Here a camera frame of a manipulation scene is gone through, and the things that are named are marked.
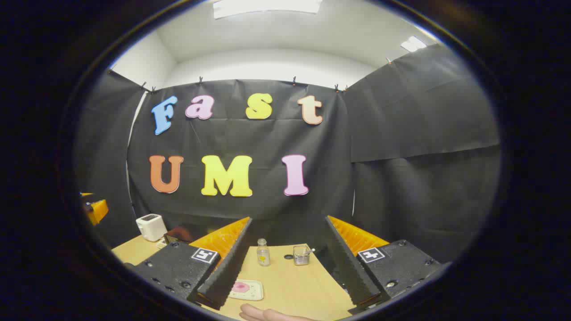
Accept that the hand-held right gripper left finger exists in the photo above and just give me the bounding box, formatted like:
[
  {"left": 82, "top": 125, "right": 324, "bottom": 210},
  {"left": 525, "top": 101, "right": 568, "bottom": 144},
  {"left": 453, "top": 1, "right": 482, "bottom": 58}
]
[{"left": 133, "top": 217, "right": 253, "bottom": 311}]

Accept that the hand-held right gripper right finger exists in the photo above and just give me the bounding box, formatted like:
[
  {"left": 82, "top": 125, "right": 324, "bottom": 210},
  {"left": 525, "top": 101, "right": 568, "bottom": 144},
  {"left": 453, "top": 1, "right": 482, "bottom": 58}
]
[{"left": 325, "top": 215, "right": 442, "bottom": 315}]

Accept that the cream square plate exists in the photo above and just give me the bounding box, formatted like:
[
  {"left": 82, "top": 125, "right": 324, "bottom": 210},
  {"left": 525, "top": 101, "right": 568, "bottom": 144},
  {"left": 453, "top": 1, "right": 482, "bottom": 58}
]
[{"left": 228, "top": 279, "right": 264, "bottom": 301}]

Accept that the clear glass bottle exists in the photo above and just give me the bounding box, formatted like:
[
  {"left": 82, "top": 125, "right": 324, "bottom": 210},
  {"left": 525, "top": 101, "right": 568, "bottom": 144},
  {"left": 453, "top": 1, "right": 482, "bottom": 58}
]
[{"left": 257, "top": 239, "right": 271, "bottom": 267}]

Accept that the white toaster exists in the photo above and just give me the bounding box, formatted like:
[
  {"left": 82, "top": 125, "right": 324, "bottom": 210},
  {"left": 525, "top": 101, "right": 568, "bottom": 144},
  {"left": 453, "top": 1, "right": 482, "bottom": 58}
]
[{"left": 136, "top": 214, "right": 168, "bottom": 242}]

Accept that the metal mesh holder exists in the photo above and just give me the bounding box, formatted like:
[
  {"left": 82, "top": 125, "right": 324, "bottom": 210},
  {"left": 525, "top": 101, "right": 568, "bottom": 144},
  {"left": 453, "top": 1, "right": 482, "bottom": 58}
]
[{"left": 293, "top": 245, "right": 311, "bottom": 266}]

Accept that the black backdrop cloth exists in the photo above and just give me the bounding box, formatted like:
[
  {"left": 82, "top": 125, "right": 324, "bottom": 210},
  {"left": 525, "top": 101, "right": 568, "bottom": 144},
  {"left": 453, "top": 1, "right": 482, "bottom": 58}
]
[{"left": 74, "top": 44, "right": 501, "bottom": 263}]

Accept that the small ceiling light panel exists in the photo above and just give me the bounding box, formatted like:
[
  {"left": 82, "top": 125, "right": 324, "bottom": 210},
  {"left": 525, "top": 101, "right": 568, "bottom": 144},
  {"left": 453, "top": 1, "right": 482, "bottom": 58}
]
[{"left": 401, "top": 36, "right": 427, "bottom": 53}]

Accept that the large ceiling light panel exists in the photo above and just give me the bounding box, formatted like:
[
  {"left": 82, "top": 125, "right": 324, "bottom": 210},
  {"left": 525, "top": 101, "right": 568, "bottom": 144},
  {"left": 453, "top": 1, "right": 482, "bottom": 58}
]
[{"left": 213, "top": 0, "right": 323, "bottom": 19}]

